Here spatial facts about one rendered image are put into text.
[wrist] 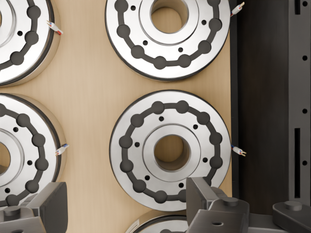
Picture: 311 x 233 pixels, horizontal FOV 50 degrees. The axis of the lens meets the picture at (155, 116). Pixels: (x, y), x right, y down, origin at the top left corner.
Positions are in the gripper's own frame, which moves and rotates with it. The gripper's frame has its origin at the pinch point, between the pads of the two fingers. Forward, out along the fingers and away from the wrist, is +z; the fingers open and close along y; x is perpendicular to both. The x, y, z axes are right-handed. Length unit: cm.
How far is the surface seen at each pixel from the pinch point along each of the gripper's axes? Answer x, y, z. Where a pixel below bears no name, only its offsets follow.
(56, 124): 2.4, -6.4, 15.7
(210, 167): -1.4, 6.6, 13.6
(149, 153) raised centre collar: 0.1, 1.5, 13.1
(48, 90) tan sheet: 5.4, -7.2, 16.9
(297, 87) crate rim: 5.1, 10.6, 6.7
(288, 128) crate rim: 2.5, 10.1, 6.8
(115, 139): 1.2, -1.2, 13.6
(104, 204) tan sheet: -5.2, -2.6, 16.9
